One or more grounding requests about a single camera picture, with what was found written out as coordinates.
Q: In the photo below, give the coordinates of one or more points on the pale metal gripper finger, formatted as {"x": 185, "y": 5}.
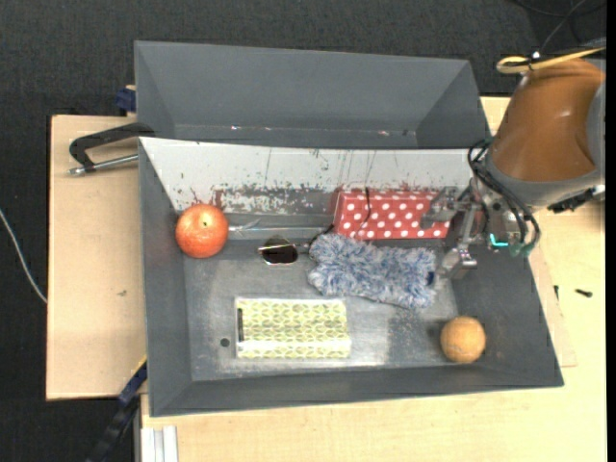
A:
{"x": 440, "y": 210}
{"x": 457, "y": 264}

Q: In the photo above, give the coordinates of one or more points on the red white-dotted box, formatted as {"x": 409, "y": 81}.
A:
{"x": 385, "y": 217}

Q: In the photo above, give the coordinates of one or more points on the orange ball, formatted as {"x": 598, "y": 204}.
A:
{"x": 463, "y": 340}

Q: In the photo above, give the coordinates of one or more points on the blue and white fluffy cloth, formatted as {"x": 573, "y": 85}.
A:
{"x": 370, "y": 272}

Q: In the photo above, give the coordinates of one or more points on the small black screw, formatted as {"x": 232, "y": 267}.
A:
{"x": 584, "y": 293}

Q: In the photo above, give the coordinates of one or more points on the dark sunglasses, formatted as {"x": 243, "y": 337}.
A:
{"x": 279, "y": 254}

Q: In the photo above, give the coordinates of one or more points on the yellow-green patterned box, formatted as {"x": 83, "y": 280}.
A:
{"x": 293, "y": 327}

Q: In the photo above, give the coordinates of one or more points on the grey metal bin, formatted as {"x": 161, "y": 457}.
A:
{"x": 289, "y": 94}

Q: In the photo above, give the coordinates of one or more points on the red apple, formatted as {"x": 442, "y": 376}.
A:
{"x": 201, "y": 231}

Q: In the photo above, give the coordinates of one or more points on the black cylinder on white bracket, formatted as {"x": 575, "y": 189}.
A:
{"x": 570, "y": 202}

